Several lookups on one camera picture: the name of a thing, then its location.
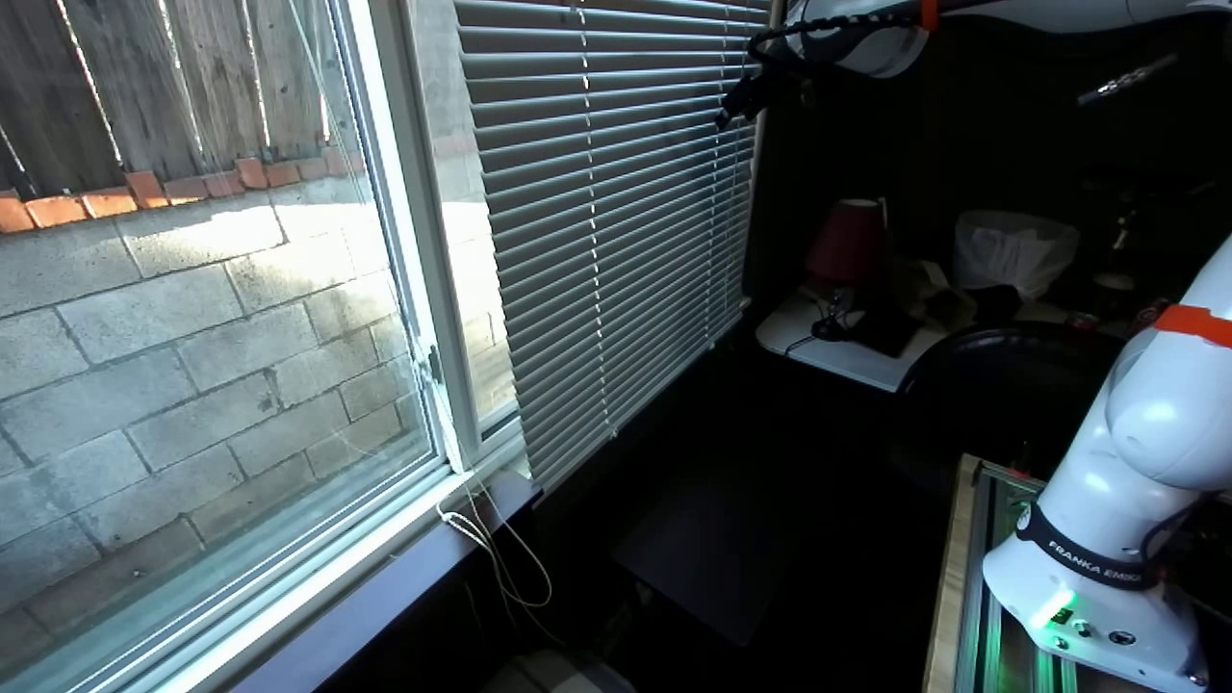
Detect white plastic bag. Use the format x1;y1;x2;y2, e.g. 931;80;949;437
951;210;1078;300

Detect dark grey side table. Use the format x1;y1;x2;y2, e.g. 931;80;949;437
609;445;809;648

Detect white window frame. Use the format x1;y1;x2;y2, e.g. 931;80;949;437
0;0;545;693

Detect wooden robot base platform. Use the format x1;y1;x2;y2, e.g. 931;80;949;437
922;454;1081;693

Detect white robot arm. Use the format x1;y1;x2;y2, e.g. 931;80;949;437
982;250;1232;693

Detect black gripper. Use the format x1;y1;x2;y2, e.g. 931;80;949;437
717;69;773;125

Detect white cord by sill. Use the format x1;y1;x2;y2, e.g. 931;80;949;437
433;491;560;616

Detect white horizontal window blind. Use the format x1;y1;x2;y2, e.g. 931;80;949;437
459;0;765;490

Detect red lampshade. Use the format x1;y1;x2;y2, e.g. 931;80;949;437
805;197;886;283

